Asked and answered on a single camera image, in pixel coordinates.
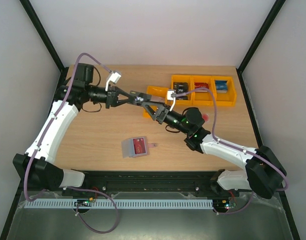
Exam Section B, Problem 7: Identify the left black frame post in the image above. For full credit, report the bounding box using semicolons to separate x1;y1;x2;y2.
19;0;69;83

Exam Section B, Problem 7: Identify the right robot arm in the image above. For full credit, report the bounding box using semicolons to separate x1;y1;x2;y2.
142;101;287;199

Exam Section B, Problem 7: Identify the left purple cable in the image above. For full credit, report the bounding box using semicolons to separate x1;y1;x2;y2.
22;52;113;203

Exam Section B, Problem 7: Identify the black VIP card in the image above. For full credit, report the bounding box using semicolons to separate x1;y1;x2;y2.
129;90;152;106

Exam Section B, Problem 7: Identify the yellow bin with beige cards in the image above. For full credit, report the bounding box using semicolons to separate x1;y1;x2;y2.
146;85;169;104

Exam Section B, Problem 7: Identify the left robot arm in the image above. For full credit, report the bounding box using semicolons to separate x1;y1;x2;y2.
12;63;133;191

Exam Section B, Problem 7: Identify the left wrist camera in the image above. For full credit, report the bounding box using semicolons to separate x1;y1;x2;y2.
105;71;121;92

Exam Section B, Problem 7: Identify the red VIP card in holder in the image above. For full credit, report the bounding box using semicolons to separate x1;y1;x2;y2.
133;137;147;155

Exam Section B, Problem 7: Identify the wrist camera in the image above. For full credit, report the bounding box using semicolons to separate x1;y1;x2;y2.
105;71;121;92
167;89;177;112

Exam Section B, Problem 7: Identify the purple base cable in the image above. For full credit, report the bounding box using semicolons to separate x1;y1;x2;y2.
74;189;120;233

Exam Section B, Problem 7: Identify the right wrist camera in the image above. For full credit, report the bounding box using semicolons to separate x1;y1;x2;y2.
167;89;177;112

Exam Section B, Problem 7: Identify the yellow bin with blue cards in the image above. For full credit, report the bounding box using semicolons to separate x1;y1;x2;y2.
213;75;237;107

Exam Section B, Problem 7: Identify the yellow bin with red cards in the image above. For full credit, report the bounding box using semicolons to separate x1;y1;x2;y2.
192;75;217;106

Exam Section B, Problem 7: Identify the yellow bin with black cards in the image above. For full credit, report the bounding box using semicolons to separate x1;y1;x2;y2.
171;75;192;106

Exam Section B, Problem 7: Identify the white slotted cable duct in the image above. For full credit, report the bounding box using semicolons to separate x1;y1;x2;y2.
23;198;213;210

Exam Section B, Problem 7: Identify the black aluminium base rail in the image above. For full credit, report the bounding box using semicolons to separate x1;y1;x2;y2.
60;170;253;198

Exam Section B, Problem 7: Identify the blue card stack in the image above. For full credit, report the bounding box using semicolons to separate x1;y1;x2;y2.
215;80;228;94

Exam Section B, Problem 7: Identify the white card with red circles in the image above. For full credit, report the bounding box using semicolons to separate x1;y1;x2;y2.
202;113;209;123

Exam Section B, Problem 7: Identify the right black frame post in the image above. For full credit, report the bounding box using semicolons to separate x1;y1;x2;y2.
236;0;287;73

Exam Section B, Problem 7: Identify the black frame post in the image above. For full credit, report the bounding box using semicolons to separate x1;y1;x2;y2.
19;0;69;83
236;0;287;73

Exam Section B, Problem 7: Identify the red card stack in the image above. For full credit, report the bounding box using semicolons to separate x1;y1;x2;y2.
194;82;209;93

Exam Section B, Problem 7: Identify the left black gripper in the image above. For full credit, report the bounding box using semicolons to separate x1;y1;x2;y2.
85;84;134;109

